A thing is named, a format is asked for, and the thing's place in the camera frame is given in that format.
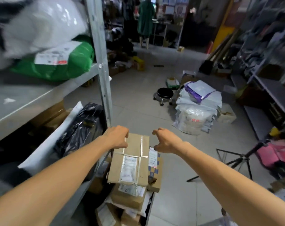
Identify person's right hand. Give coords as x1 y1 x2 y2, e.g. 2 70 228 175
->
152 128 191 154

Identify person's left hand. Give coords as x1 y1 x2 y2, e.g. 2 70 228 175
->
102 126 129 150

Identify paper-wrapped taped parcel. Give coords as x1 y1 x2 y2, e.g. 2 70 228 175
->
107 133 150 186

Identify blue checkered cardboard box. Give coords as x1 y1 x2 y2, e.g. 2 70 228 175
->
147 147 162 184

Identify cardboard box green printed tape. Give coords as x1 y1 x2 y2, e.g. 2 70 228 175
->
147 160 163 193

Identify white mailer bag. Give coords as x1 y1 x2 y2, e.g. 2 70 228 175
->
104 190 153 218

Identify person's left forearm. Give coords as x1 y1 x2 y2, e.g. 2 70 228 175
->
0 136 110 226

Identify person's right forearm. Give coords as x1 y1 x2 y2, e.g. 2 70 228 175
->
180 143 285 226

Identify black plastic bag parcel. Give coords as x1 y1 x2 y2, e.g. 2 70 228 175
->
54 103 105 158

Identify labelled cardboard box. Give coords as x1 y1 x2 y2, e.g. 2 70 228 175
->
88 157 112 195

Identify stacked brown cardboard boxes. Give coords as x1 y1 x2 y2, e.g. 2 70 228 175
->
30 100 72 134

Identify green plastic mailer bag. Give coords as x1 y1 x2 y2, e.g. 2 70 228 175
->
11 35 95 82

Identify grey metal shelf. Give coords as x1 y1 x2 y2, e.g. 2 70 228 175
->
0 0 113 226

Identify brown cardboard sheet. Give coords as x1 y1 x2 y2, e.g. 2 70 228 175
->
268 174 285 193

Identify heap of white plastic bags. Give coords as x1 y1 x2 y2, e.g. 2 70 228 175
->
172 80 223 136

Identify black rolling stool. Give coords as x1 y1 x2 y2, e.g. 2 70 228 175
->
153 88 175 107

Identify black light stand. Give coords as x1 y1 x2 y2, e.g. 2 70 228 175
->
186 141 265 183

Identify low grey metal rack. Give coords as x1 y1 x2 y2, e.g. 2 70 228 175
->
213 215 238 226

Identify pink bag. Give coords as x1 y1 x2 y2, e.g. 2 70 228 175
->
255 138 285 170

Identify yellow orange board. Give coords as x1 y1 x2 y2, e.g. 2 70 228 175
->
212 0 236 53

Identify background shelving with goods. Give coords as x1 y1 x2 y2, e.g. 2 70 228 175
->
104 0 285 139

